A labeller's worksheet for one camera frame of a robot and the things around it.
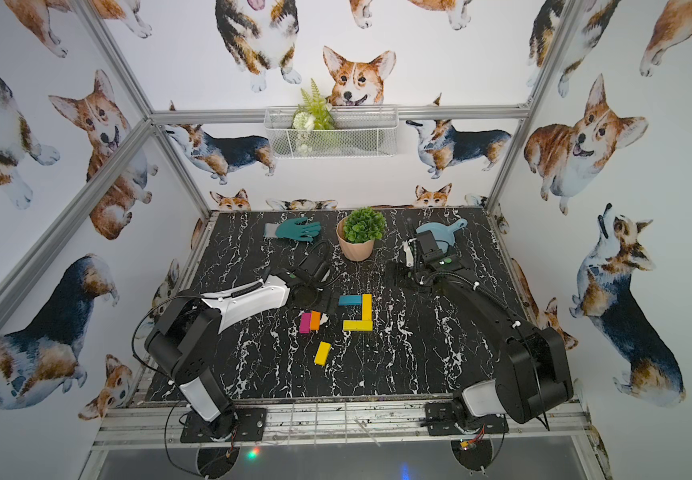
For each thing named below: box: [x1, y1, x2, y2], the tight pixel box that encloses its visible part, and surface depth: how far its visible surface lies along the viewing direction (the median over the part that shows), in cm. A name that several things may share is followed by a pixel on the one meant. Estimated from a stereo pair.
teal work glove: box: [263, 217, 321, 242], surface depth 116 cm
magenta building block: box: [299, 312, 312, 334], surface depth 92 cm
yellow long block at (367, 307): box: [362, 294, 373, 321], surface depth 97 cm
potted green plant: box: [336, 207, 387, 262], surface depth 99 cm
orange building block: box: [310, 310, 321, 331], surface depth 93 cm
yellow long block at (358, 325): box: [343, 320, 373, 332], surface depth 92 cm
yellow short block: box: [314, 341, 331, 367], surface depth 86 cm
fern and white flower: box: [291, 78, 336, 154], surface depth 85 cm
